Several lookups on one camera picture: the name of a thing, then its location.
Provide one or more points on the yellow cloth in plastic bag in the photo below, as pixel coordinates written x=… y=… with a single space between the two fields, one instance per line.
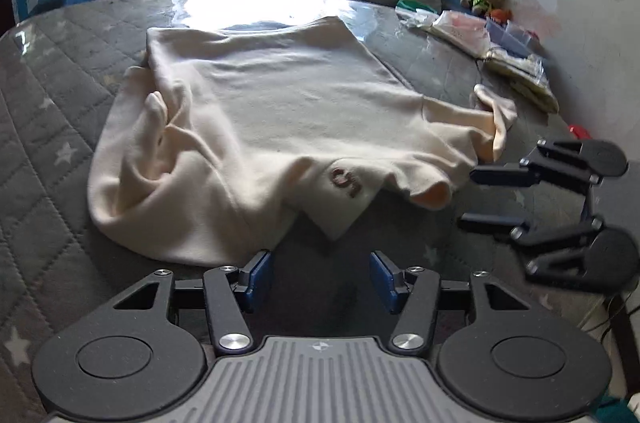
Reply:
x=525 y=75

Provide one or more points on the grey quilted star blanket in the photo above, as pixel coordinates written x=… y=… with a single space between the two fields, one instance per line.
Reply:
x=45 y=113

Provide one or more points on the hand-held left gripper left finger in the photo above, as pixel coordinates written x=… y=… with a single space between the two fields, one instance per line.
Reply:
x=260 y=278

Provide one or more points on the green cloth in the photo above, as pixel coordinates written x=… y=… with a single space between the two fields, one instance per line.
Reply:
x=417 y=4

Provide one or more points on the cream sweater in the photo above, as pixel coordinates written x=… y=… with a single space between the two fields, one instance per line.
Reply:
x=280 y=103

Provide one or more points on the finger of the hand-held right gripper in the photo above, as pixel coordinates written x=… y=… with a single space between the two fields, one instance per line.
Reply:
x=492 y=177
x=482 y=222

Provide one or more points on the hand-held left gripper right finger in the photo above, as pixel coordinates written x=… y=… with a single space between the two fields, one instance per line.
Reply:
x=382 y=278

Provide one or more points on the small red object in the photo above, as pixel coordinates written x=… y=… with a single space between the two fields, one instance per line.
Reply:
x=580 y=131

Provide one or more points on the clear plastic storage box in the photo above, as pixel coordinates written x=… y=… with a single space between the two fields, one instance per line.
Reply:
x=512 y=33

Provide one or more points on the plush toy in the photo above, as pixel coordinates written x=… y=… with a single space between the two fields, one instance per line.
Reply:
x=487 y=0

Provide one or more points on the clear plastic bag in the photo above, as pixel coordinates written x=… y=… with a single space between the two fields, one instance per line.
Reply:
x=447 y=25

